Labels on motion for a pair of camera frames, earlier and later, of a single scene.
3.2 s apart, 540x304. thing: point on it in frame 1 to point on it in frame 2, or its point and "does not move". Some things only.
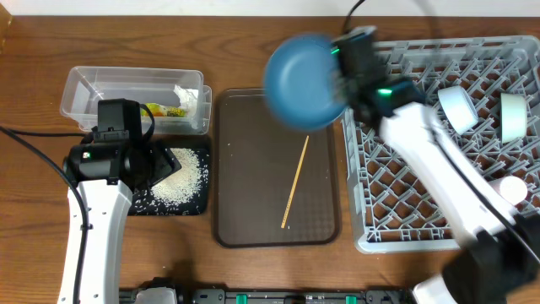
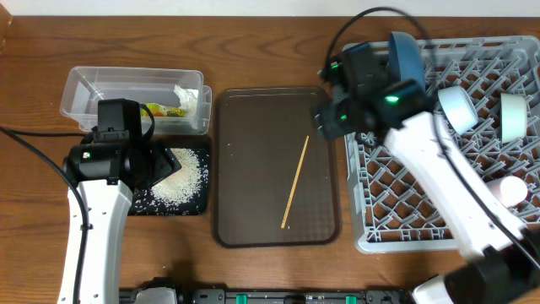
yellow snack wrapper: x=159 y=111 does not move
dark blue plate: x=303 y=82 to x=407 y=57
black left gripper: x=164 y=161 does not move
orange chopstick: x=294 y=181 does not move
